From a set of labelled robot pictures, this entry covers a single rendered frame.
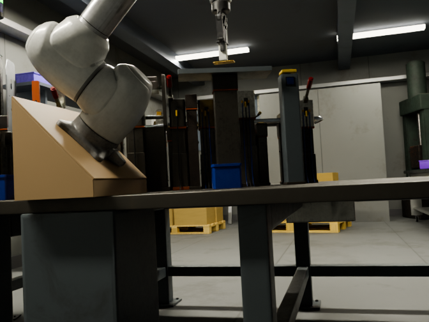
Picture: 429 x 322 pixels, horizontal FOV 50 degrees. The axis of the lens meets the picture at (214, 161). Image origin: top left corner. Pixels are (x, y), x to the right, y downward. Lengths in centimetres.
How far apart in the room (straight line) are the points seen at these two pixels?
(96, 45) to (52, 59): 13
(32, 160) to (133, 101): 33
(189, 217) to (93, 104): 555
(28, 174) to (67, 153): 14
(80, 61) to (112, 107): 16
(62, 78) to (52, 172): 28
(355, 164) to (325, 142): 57
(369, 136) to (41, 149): 663
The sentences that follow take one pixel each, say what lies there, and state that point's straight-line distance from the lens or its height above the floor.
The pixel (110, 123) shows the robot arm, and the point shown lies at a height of 91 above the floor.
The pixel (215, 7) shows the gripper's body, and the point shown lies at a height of 141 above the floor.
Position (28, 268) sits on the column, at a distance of 147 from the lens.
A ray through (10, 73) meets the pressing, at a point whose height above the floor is 128.
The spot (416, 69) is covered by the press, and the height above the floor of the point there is 237.
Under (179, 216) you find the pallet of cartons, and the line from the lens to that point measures 694.
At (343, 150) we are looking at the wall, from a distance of 762.
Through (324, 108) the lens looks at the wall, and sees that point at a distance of 769.
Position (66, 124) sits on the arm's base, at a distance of 146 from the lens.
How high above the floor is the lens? 72
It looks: 3 degrees up
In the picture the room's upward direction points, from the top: 3 degrees counter-clockwise
